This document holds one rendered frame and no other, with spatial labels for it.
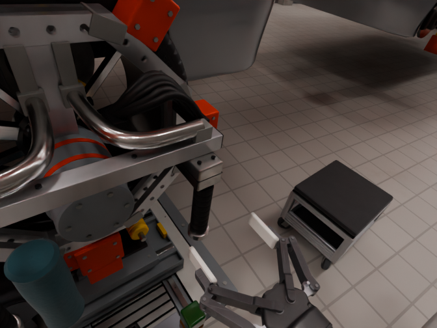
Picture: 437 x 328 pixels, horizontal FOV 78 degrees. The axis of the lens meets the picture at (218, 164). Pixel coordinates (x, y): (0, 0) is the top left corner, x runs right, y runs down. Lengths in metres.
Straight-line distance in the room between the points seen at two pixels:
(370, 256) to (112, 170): 1.57
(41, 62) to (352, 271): 1.55
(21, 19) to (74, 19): 0.06
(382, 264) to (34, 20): 1.73
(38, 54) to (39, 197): 0.22
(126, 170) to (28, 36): 0.23
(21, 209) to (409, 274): 1.75
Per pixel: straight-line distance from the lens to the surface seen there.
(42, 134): 0.42
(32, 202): 0.38
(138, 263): 1.16
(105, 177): 0.39
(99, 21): 0.50
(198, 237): 0.57
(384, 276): 1.74
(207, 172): 0.44
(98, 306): 1.18
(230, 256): 1.45
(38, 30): 0.49
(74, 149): 0.53
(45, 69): 0.51
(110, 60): 0.64
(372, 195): 1.56
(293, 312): 0.45
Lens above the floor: 1.24
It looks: 41 degrees down
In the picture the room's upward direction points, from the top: 10 degrees clockwise
